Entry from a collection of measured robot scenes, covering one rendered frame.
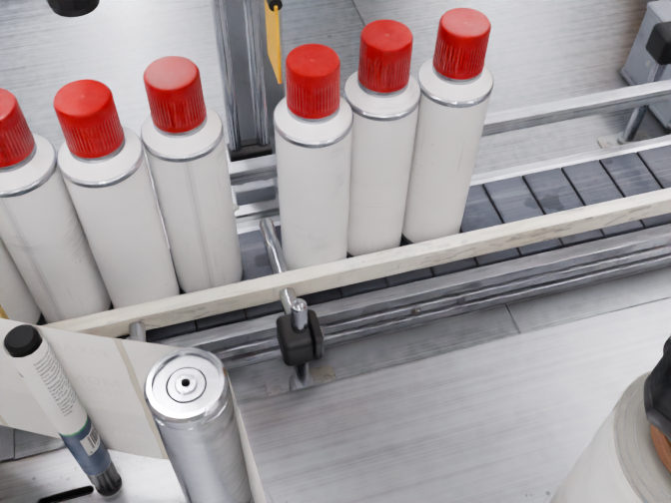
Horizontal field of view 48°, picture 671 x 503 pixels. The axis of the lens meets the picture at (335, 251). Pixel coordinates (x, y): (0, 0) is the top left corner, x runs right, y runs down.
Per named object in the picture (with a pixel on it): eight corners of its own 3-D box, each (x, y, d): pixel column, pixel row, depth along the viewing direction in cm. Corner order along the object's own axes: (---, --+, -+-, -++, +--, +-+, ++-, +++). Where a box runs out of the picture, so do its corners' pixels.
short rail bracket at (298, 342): (288, 407, 59) (282, 325, 50) (279, 374, 61) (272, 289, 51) (328, 397, 60) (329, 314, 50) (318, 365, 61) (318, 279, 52)
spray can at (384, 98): (359, 274, 61) (374, 71, 45) (327, 231, 63) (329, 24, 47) (412, 248, 63) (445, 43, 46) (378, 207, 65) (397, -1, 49)
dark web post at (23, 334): (97, 500, 49) (0, 356, 34) (94, 475, 50) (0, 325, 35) (124, 493, 50) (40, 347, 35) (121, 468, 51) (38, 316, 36)
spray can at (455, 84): (395, 249, 62) (422, 43, 46) (398, 202, 66) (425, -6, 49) (459, 254, 62) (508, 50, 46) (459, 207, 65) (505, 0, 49)
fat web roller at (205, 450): (197, 566, 47) (140, 441, 32) (185, 495, 50) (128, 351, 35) (269, 545, 48) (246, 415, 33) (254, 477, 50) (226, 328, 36)
